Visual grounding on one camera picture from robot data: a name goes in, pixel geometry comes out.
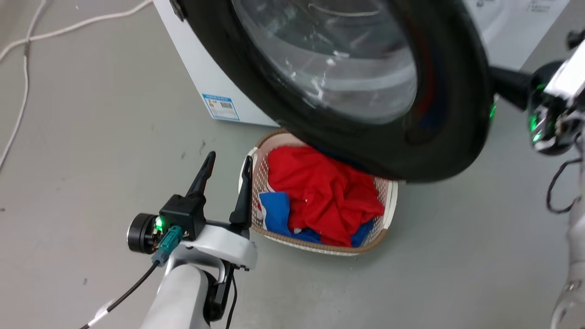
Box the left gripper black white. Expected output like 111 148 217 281
127 151 258 270

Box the white perforated laundry basket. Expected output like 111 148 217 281
237 129 399 257

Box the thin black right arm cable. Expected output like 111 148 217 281
546 157 584 215

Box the blue energy label sticker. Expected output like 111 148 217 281
202 93 241 122

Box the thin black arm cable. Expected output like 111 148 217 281
80 226 184 329
546 157 584 215

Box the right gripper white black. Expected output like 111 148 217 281
488 30 585 156

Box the white washing machine body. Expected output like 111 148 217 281
153 0 572 128

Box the white floor cable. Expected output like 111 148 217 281
0 0 49 170
0 0 154 62

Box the black round washing machine door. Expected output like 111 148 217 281
169 0 498 184

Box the blue garment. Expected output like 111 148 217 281
258 191 376 248

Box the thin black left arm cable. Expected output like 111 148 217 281
80 226 184 329

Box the red garment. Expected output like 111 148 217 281
266 145 386 248

